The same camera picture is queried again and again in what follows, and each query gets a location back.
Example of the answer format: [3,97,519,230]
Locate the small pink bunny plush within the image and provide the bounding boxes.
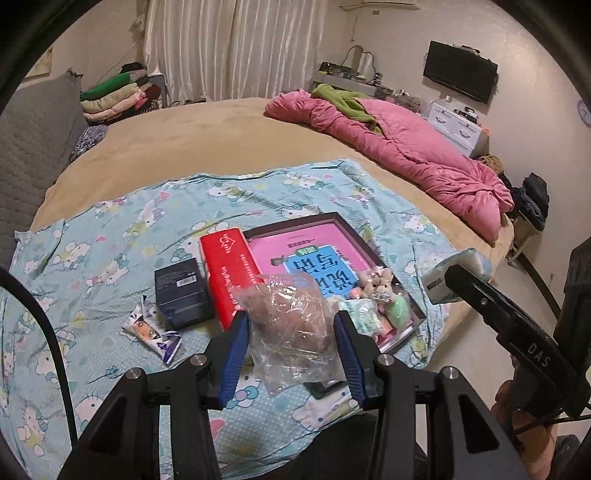
[360,269,399,303]

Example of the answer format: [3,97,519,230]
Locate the dark clothes pile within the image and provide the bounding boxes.
[510,172,550,232]

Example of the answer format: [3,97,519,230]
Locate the pale green flowered packet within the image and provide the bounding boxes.
[339,298,386,337]

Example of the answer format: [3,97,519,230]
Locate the black television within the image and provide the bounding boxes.
[424,40,499,104]

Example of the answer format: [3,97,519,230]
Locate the grey quilted headboard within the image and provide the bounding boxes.
[0,71,88,268]

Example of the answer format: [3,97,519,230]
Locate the cluttered dressing table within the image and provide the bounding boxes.
[316,60,421,112]

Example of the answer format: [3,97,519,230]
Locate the brown plush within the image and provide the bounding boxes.
[228,272,347,395]

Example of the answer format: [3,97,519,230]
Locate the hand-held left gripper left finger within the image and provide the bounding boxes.
[58,311,250,480]

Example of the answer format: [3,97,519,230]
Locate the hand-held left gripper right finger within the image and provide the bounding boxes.
[333,310,532,480]

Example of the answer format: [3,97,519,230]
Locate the cartoon cat printed blanket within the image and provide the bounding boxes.
[0,159,462,480]

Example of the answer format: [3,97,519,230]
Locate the person's right hand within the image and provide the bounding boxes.
[490,378,561,467]

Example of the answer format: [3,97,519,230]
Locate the dark patterned cloth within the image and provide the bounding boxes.
[69,124,109,162]

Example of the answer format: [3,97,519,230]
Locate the stack of folded clothes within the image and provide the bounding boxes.
[79,62,162,125]

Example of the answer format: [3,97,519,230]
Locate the tan round bed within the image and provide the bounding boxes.
[30,95,515,324]

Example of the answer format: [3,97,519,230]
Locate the white snack packet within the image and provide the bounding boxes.
[121,295,183,367]

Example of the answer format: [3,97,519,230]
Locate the light green soft ball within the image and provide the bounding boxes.
[385,295,411,329]

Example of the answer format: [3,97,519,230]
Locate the white air conditioner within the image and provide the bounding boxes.
[339,0,421,11]

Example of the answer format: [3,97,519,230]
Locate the light blue tissue pack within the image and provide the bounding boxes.
[422,248,492,304]

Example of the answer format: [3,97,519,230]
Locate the dark blue box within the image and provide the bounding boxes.
[154,257,216,330]

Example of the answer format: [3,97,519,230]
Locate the pink quilt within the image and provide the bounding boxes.
[264,90,515,243]

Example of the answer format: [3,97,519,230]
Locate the white dresser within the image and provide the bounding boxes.
[425,100,490,158]

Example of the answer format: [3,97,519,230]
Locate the wavy edged mirror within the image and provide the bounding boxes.
[344,45,377,81]

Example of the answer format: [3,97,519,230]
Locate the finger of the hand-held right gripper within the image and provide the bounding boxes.
[443,264,527,342]

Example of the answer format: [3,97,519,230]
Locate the black cable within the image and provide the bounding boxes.
[0,268,79,439]

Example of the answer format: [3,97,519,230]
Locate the green cloth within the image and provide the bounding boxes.
[311,83,384,134]

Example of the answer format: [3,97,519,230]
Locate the red rectangular package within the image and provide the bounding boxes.
[199,227,266,330]

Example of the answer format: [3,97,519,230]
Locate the pink tray with book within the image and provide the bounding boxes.
[243,212,428,356]

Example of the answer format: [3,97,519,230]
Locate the pink book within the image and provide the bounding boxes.
[249,220,384,301]

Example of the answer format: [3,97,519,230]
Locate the white curtain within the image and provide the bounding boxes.
[143,0,331,104]

